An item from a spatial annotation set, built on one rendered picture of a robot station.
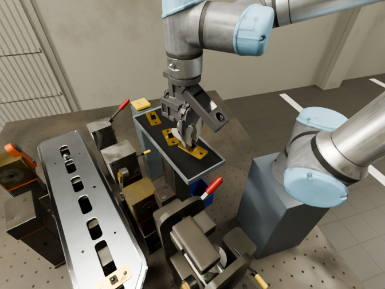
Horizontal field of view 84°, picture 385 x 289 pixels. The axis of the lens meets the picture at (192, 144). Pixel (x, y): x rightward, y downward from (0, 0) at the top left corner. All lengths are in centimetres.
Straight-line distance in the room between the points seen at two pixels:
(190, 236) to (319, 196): 28
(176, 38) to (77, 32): 214
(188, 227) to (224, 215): 59
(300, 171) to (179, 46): 34
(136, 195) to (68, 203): 26
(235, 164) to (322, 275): 62
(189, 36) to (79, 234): 63
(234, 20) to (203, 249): 42
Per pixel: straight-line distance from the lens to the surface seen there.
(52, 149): 108
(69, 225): 80
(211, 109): 48
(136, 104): 91
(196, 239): 49
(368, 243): 220
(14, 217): 87
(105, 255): 73
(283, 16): 50
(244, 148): 138
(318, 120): 59
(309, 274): 107
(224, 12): 40
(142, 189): 69
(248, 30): 38
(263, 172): 73
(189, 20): 41
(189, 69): 45
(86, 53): 258
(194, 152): 59
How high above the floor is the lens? 164
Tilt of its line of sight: 43 degrees down
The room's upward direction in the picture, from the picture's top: straight up
